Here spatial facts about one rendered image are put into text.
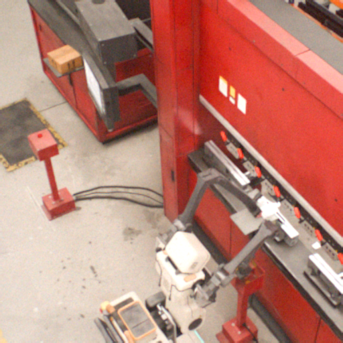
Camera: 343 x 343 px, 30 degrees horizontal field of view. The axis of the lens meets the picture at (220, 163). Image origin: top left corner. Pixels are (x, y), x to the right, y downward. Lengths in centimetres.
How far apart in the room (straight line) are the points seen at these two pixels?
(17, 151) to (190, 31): 268
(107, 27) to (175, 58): 46
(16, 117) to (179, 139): 244
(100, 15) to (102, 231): 196
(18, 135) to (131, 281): 206
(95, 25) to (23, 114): 263
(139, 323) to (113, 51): 167
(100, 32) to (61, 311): 213
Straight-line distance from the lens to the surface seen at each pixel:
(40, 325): 504
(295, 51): 334
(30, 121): 657
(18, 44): 770
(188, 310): 389
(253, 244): 355
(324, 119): 332
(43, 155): 512
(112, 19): 425
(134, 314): 389
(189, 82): 436
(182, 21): 406
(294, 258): 417
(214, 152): 465
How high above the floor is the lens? 418
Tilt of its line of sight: 45 degrees down
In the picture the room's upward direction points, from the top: 2 degrees clockwise
